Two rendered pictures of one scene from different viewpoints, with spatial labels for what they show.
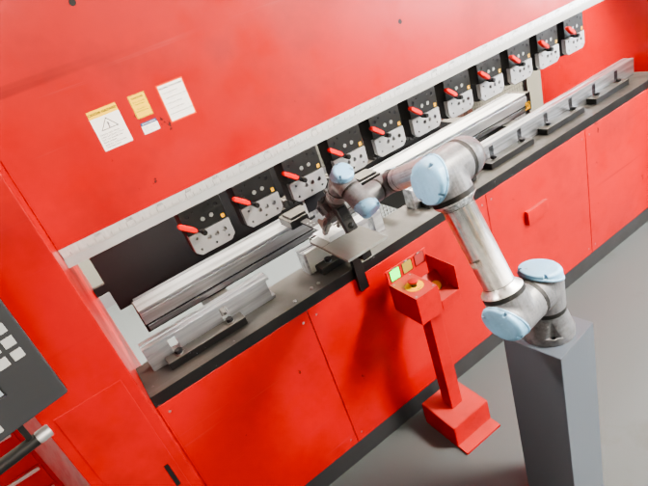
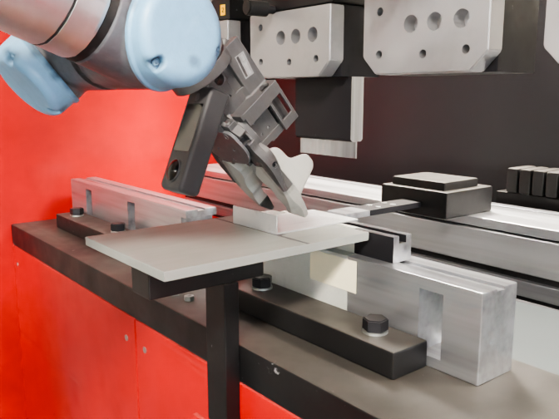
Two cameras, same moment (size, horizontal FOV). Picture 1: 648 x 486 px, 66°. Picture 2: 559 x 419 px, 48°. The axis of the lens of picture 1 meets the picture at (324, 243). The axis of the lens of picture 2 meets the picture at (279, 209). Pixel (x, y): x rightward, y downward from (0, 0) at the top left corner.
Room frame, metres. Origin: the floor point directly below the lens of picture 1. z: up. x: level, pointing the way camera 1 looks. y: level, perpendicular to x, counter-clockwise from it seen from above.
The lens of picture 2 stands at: (1.52, -0.77, 1.16)
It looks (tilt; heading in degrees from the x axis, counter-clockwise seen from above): 10 degrees down; 76
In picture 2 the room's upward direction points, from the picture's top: straight up
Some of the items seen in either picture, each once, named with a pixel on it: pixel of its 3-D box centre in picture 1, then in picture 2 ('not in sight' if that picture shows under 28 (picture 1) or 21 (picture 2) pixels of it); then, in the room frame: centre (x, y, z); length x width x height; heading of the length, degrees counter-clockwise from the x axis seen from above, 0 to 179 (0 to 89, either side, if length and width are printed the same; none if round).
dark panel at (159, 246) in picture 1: (216, 204); (433, 111); (2.14, 0.40, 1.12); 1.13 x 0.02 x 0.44; 115
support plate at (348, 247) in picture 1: (347, 239); (229, 238); (1.63, -0.08, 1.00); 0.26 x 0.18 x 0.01; 25
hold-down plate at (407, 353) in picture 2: (349, 252); (312, 319); (1.73, -0.08, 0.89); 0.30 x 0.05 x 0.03; 115
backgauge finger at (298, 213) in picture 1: (305, 219); (403, 198); (1.91, 0.04, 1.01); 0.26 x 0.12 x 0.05; 25
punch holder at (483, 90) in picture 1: (483, 77); not in sight; (2.17, -0.91, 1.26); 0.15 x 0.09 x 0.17; 115
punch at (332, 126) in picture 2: (315, 201); (328, 116); (1.77, -0.02, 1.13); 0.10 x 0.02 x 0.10; 115
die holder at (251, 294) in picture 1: (210, 318); (134, 214); (1.54, 0.48, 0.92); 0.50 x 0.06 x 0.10; 115
